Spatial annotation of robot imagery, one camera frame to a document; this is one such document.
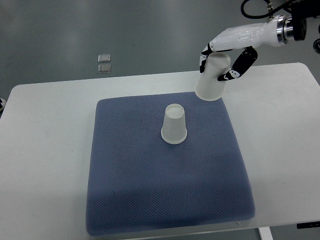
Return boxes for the white paper cup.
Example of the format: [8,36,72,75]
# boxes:
[160,103,188,145]
[195,52,231,101]

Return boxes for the blue textured cushion mat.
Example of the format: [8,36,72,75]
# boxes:
[86,92,255,236]

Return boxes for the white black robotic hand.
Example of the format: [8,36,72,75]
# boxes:
[199,15,294,82]

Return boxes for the black white object left edge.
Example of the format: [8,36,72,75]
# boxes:
[0,98,7,112]

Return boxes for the black table control panel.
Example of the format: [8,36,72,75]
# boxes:
[296,221,320,229]

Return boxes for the white table leg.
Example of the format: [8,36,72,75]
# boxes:
[258,227,273,240]

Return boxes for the upper metal floor plate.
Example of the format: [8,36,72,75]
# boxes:
[97,53,111,63]

